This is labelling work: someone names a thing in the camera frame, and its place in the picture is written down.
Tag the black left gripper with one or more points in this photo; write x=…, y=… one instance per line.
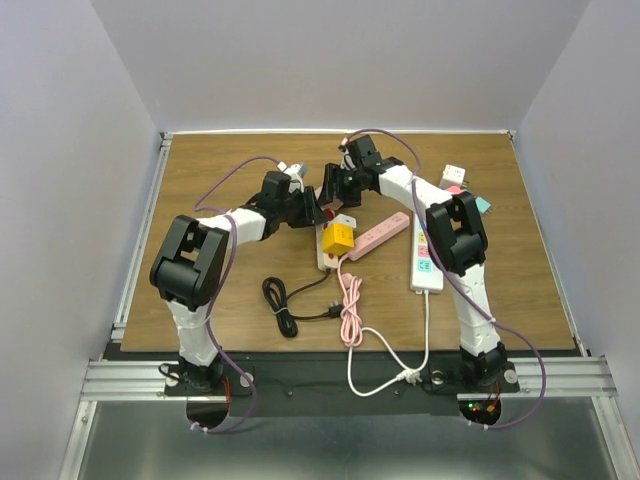
x=312, y=213

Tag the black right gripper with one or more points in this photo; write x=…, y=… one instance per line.
x=332, y=174

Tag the white USB charger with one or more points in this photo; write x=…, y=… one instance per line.
x=345, y=220

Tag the yellow cube socket adapter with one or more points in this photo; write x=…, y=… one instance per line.
x=337, y=239

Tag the white cube adapter cartoon print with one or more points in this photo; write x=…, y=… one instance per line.
x=452, y=176

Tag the white power strip pastel sockets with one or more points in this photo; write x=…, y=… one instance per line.
x=425, y=275

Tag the teal plug adapter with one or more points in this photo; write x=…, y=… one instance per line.
x=483, y=205

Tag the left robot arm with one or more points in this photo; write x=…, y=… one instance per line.
x=188, y=270

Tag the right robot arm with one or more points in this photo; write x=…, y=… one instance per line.
x=455, y=235

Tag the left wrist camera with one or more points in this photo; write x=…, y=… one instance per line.
x=296, y=171

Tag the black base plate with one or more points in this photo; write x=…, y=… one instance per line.
x=318, y=384

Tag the aluminium left rail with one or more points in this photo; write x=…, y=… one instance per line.
x=121, y=318

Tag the aluminium rail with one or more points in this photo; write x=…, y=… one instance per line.
x=565, y=377
x=121, y=318

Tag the aluminium front rail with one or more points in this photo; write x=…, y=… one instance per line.
x=565, y=377

